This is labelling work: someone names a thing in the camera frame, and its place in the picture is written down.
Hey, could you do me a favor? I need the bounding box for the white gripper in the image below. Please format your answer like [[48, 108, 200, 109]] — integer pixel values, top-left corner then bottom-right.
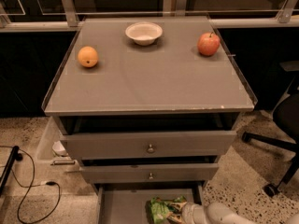
[[167, 202, 208, 224]]

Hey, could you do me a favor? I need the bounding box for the green rice chip bag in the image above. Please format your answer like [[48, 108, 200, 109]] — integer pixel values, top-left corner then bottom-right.
[[148, 196, 187, 224]]

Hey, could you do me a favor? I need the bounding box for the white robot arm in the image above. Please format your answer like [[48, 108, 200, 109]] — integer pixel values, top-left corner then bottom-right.
[[168, 203, 256, 224]]

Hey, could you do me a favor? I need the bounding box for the middle grey drawer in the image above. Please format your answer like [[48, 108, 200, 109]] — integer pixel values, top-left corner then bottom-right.
[[80, 163, 219, 184]]

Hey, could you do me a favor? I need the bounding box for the grey drawer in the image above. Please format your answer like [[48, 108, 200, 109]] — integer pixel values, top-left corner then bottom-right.
[[80, 163, 219, 184], [97, 181, 203, 224], [61, 131, 236, 160]]

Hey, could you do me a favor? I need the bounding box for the bottom grey drawer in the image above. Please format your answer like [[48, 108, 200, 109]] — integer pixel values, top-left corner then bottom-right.
[[97, 181, 203, 224]]

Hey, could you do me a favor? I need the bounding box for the top grey drawer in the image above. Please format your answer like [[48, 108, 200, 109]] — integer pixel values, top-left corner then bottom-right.
[[61, 131, 236, 160]]

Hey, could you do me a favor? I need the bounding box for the grey drawer cabinet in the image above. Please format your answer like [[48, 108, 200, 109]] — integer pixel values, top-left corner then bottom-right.
[[41, 15, 258, 224]]

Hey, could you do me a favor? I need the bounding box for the black office chair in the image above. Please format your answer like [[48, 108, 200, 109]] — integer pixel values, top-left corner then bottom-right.
[[241, 59, 299, 198]]

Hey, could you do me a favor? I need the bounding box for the red apple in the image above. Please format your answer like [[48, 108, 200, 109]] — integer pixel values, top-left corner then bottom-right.
[[197, 32, 220, 56]]

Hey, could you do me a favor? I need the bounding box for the black stand leg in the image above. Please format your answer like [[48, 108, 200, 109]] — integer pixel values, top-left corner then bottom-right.
[[0, 146, 19, 196]]

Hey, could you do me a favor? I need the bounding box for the orange fruit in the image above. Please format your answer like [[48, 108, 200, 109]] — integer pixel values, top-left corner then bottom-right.
[[78, 46, 98, 68]]

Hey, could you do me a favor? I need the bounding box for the white paper bowl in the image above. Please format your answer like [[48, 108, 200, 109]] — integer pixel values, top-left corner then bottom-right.
[[125, 21, 163, 46]]

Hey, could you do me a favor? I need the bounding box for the metal railing frame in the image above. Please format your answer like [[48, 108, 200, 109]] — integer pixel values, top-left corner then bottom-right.
[[0, 0, 299, 32]]

